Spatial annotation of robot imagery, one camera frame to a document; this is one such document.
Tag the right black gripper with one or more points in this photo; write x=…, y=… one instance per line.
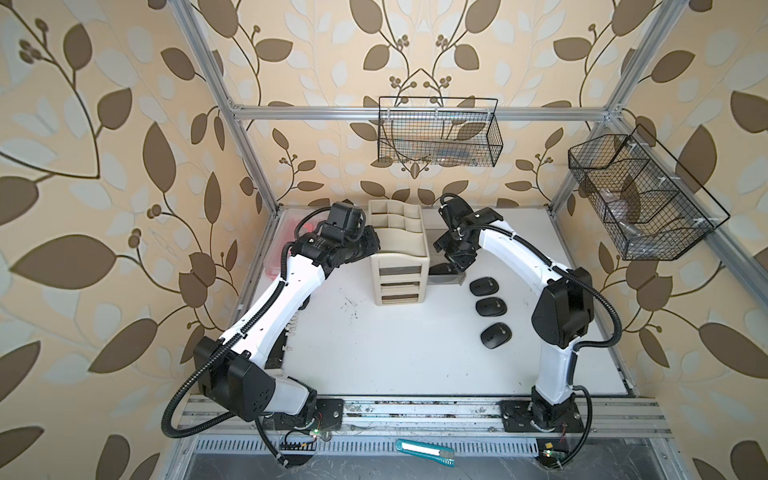
x=461, y=263

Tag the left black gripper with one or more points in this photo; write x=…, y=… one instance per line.
x=372, y=245

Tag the black computer mouse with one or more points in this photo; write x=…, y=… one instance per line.
x=443, y=269
x=495, y=335
x=491, y=307
x=484, y=286

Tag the beige drawer organizer cabinet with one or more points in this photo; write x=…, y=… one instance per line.
x=400, y=268

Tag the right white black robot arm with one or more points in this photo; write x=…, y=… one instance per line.
x=570, y=314

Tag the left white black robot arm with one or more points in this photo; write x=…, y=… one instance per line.
x=231, y=369

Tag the pink clear plastic case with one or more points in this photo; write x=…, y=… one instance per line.
x=272, y=262

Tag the black tool strip on table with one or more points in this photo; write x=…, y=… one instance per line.
x=275, y=358

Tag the teal utility knife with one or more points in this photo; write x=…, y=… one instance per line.
x=439, y=454

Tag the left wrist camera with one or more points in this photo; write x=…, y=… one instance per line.
x=346, y=217

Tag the back black wire basket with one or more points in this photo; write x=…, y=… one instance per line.
x=445, y=131

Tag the black wire basket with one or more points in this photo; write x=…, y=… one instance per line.
x=445, y=131
x=652, y=206

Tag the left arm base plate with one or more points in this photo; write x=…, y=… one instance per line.
x=318, y=414

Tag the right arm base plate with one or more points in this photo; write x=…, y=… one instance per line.
x=522, y=415

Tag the right black wire basket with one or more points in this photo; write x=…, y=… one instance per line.
x=652, y=206

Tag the aluminium front rail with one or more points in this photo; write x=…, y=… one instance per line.
x=612, y=417

